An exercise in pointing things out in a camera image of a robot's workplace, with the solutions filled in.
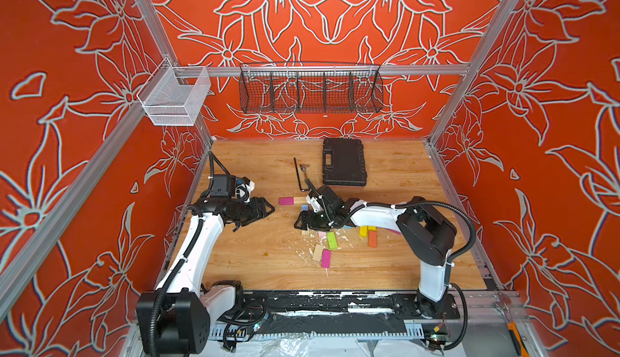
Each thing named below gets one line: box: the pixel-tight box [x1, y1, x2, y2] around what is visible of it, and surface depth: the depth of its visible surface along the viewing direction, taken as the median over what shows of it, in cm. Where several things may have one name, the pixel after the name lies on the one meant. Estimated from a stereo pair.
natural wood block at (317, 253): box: [311, 243, 324, 263], surface depth 85 cm
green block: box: [326, 231, 339, 250], surface depth 87 cm
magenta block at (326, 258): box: [320, 249, 332, 269], surface depth 85 cm
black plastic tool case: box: [322, 138, 368, 187], surface depth 106 cm
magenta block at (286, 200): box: [278, 197, 295, 206], surface depth 100 cm
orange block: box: [367, 230, 378, 248], surface depth 89 cm
